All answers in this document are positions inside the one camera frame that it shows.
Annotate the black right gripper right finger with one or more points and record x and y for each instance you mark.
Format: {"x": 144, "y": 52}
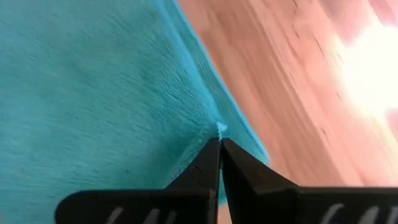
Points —
{"x": 255, "y": 193}

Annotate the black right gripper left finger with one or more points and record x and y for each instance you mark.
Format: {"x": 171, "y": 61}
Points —
{"x": 199, "y": 186}

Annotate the teal microfiber towel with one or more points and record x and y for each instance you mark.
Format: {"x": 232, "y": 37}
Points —
{"x": 93, "y": 93}

